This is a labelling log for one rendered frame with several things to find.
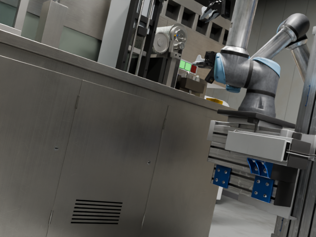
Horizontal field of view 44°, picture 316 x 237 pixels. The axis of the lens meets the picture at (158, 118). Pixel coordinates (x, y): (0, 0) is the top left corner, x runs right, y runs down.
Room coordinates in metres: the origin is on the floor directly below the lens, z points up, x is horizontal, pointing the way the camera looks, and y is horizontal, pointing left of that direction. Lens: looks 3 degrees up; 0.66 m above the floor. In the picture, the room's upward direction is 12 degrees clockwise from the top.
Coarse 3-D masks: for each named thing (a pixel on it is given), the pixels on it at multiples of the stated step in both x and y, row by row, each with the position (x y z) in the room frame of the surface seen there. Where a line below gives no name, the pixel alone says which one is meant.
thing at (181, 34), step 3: (177, 30) 2.22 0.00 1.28; (180, 30) 2.22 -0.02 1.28; (177, 33) 2.21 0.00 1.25; (180, 33) 2.23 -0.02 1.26; (183, 33) 2.24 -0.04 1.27; (177, 36) 2.22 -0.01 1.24; (180, 36) 2.23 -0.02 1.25; (183, 36) 2.25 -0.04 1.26; (177, 39) 2.22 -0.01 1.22; (180, 39) 2.23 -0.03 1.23
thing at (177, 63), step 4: (168, 48) 2.39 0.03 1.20; (180, 52) 2.30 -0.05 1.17; (156, 56) 2.47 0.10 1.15; (160, 56) 2.43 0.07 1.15; (164, 56) 2.41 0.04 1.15; (176, 60) 2.31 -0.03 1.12; (180, 60) 2.29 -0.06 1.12; (176, 64) 2.31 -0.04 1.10; (176, 68) 2.30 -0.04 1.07; (176, 72) 2.30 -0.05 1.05; (176, 76) 2.29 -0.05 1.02
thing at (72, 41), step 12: (24, 24) 2.00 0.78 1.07; (36, 24) 2.04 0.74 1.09; (24, 36) 2.01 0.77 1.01; (72, 36) 2.18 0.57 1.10; (84, 36) 2.23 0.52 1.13; (60, 48) 2.15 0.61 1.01; (72, 48) 2.19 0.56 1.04; (84, 48) 2.24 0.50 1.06; (96, 48) 2.29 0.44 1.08; (96, 60) 2.30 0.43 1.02
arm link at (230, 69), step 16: (240, 0) 1.50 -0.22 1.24; (256, 0) 1.50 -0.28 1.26; (240, 16) 1.50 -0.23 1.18; (240, 32) 1.51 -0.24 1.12; (224, 48) 1.54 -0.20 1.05; (240, 48) 1.52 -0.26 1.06; (224, 64) 1.52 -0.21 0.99; (240, 64) 1.52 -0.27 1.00; (224, 80) 1.55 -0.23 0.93; (240, 80) 1.53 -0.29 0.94
